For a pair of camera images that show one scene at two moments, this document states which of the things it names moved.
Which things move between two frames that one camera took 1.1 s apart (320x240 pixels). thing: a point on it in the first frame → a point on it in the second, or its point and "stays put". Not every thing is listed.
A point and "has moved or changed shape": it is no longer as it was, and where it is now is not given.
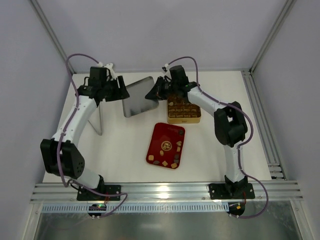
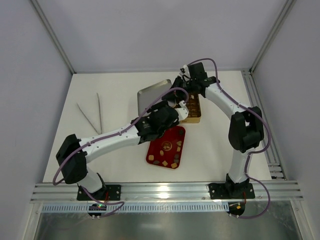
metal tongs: x=100 y=122 stays put
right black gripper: x=159 y=89 → x=178 y=86
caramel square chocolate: x=164 y=163 stays put
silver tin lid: x=137 y=104 has moved or changed shape
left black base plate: x=86 y=195 stays put
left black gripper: x=116 y=89 → x=170 y=110
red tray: x=165 y=145 stays put
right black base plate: x=235 y=191 stays put
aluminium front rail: x=162 y=198 stays put
